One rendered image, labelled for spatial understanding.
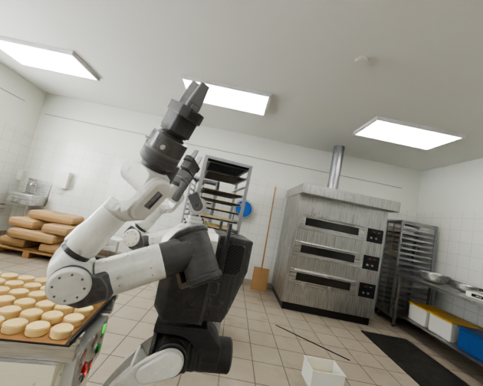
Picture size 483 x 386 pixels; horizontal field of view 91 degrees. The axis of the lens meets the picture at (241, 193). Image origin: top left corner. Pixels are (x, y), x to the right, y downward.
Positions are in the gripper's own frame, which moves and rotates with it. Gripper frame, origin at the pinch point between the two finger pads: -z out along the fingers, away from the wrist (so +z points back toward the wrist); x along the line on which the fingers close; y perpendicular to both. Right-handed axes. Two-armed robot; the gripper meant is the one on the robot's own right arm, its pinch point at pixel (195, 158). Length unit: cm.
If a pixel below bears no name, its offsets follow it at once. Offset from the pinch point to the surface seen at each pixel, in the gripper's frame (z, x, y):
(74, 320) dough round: 77, 23, -15
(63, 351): 83, 25, -19
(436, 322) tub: -47, -338, -240
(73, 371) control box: 88, 17, -20
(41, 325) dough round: 80, 29, -12
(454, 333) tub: -38, -321, -253
